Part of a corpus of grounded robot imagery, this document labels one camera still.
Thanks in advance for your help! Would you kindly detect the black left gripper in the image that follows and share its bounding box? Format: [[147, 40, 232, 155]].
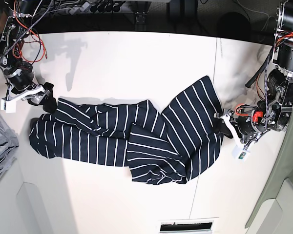
[[216, 107, 269, 141]]

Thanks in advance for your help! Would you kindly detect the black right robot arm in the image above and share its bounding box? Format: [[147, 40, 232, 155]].
[[0, 0, 57, 113]]

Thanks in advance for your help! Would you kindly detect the black round stool base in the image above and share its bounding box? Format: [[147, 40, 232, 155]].
[[216, 12, 251, 41]]

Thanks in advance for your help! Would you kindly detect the white left side panel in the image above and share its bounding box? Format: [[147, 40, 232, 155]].
[[0, 160, 53, 234]]

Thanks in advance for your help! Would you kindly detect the navy white-striped t-shirt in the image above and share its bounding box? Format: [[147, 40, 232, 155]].
[[29, 76, 224, 185]]

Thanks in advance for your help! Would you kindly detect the grey cloth pile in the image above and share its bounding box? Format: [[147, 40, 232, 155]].
[[0, 115, 19, 176]]

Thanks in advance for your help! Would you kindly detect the white slotted vent tray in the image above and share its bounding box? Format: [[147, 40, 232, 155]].
[[157, 217, 219, 234]]

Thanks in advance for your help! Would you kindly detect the green-grey side panel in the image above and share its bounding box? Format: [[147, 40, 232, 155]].
[[244, 51, 293, 234]]

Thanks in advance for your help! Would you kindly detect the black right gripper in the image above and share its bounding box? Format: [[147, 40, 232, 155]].
[[5, 70, 57, 113]]

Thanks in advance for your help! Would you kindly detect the white power strip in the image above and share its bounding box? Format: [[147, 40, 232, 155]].
[[62, 0, 92, 15]]

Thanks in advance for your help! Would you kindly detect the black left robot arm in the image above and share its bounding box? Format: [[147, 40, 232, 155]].
[[214, 0, 293, 143]]

